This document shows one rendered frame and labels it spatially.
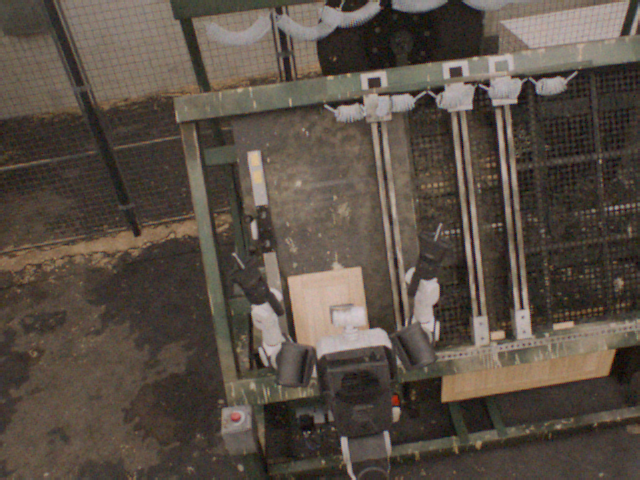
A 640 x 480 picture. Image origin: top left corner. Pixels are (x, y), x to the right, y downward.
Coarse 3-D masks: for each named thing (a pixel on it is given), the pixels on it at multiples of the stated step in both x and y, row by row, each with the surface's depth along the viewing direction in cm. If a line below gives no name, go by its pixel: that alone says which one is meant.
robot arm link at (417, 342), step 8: (408, 336) 210; (416, 336) 210; (424, 336) 211; (408, 344) 210; (416, 344) 209; (424, 344) 209; (408, 352) 211; (416, 352) 209; (424, 352) 208; (432, 352) 210; (416, 360) 209; (424, 360) 208
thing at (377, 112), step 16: (384, 80) 238; (368, 96) 238; (384, 96) 226; (368, 112) 239; (384, 112) 229; (384, 128) 244; (384, 144) 245; (384, 160) 248; (384, 176) 247; (384, 192) 247; (384, 208) 248; (384, 224) 249; (384, 240) 256; (400, 256) 251; (400, 272) 252; (400, 288) 256; (400, 304) 255; (400, 320) 255
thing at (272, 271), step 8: (248, 152) 245; (256, 152) 246; (256, 168) 246; (256, 184) 247; (264, 184) 247; (256, 192) 248; (264, 192) 248; (256, 200) 248; (264, 200) 248; (264, 256) 251; (272, 256) 252; (272, 264) 252; (272, 272) 252; (272, 280) 253; (272, 288) 253; (280, 288) 254; (280, 320) 255; (280, 328) 256
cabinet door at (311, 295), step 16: (320, 272) 257; (336, 272) 256; (352, 272) 257; (304, 288) 256; (320, 288) 257; (336, 288) 257; (352, 288) 257; (304, 304) 257; (320, 304) 258; (336, 304) 258; (304, 320) 258; (320, 320) 259; (304, 336) 259; (320, 336) 260
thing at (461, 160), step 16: (448, 64) 239; (464, 64) 239; (464, 96) 230; (448, 112) 249; (464, 112) 245; (464, 128) 246; (464, 144) 247; (464, 160) 248; (464, 176) 252; (464, 192) 252; (464, 208) 250; (464, 224) 251; (464, 240) 253; (464, 256) 257; (464, 272) 261; (480, 272) 254; (480, 288) 255; (480, 304) 257; (480, 320) 257; (480, 336) 258
